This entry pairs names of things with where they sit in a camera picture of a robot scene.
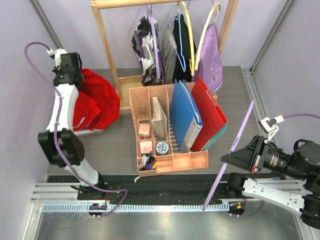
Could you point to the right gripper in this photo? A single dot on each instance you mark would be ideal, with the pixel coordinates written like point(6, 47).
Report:
point(248, 156)

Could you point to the red trousers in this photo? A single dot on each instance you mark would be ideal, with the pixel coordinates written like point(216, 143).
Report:
point(97, 105)

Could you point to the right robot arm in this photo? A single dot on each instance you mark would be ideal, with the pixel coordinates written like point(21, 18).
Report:
point(299, 194)

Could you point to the cream yellow hanger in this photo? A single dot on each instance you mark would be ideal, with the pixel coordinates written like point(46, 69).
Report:
point(190, 35)

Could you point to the blue hanger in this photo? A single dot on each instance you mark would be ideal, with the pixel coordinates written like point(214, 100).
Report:
point(178, 18)

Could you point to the teal folder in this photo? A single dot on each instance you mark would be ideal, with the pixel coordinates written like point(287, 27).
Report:
point(215, 137)

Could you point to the red file folder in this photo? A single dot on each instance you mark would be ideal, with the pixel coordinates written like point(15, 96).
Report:
point(212, 116)

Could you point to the blue file folder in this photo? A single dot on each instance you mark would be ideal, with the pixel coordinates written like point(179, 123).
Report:
point(184, 117)

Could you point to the round patterned tin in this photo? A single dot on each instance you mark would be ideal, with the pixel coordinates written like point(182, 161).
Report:
point(162, 148)

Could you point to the lilac purple garment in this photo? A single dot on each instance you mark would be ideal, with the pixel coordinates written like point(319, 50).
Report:
point(210, 67)

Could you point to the beige book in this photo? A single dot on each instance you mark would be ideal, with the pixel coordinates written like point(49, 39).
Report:
point(159, 119)

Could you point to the pens in organizer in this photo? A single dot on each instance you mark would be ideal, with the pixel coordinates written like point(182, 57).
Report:
point(148, 162)

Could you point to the pink socket cube lower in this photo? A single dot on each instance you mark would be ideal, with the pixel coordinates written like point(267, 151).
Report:
point(145, 146)

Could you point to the pink socket cube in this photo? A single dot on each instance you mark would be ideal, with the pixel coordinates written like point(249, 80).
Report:
point(144, 130)
point(145, 146)

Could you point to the black garment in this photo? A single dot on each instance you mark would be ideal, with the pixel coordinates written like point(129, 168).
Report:
point(178, 73)

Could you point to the pink socket cube upper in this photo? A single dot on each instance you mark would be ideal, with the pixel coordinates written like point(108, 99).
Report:
point(144, 130)

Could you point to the pink desk organizer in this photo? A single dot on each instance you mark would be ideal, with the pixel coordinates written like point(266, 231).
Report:
point(142, 111)

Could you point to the grey garment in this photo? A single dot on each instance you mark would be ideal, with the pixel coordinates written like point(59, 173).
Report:
point(169, 56)

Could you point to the wooden clothes rack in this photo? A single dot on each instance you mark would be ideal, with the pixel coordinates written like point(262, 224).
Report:
point(123, 84)

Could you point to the purple camouflage garment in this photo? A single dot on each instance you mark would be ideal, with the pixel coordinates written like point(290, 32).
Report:
point(142, 47)

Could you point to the white plastic basket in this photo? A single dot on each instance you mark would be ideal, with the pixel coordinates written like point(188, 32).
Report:
point(88, 132)

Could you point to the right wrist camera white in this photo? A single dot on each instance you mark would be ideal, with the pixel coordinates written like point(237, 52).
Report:
point(269, 126)

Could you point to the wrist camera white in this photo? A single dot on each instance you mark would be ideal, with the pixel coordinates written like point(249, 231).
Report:
point(269, 126)
point(56, 55)

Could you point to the white slotted cable duct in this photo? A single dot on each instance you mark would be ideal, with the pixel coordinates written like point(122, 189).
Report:
point(89, 207)

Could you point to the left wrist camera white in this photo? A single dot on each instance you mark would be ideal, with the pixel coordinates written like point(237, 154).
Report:
point(56, 55)

